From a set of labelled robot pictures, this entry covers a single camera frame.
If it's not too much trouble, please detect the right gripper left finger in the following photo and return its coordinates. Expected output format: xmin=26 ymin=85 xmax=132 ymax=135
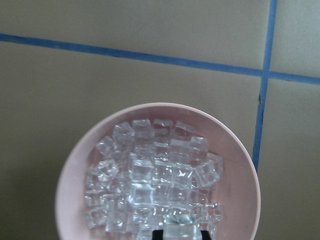
xmin=152 ymin=230 xmax=164 ymax=240

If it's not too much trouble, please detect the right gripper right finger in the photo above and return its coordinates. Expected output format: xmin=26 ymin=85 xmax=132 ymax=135
xmin=200 ymin=230 xmax=211 ymax=240

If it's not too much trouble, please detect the ice cube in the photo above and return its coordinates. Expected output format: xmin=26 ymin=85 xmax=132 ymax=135
xmin=163 ymin=214 xmax=203 ymax=240

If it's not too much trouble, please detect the clear ice cubes pile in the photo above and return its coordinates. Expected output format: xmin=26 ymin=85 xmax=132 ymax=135
xmin=84 ymin=119 xmax=224 ymax=240

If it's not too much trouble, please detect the pink bowl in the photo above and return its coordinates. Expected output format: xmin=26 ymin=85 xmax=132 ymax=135
xmin=55 ymin=102 xmax=261 ymax=240

